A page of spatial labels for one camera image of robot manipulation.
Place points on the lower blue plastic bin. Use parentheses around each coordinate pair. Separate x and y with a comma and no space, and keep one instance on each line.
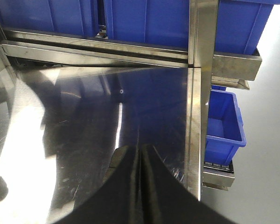
(225,130)

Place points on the left blue plastic bin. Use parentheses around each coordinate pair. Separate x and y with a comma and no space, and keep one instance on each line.
(73,17)

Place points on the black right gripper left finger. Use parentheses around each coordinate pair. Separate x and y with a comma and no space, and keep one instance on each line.
(116,201)

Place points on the large right blue bin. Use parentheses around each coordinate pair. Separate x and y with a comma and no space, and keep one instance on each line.
(240,23)

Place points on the stainless steel shelf rack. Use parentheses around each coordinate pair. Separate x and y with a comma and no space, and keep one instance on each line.
(28,52)

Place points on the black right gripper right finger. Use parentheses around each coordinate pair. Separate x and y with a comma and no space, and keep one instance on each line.
(165,200)

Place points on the grey brake pad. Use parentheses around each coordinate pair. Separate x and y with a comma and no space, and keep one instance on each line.
(116,159)

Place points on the blue plastic bin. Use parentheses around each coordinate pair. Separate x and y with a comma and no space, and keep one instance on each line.
(73,17)
(225,130)

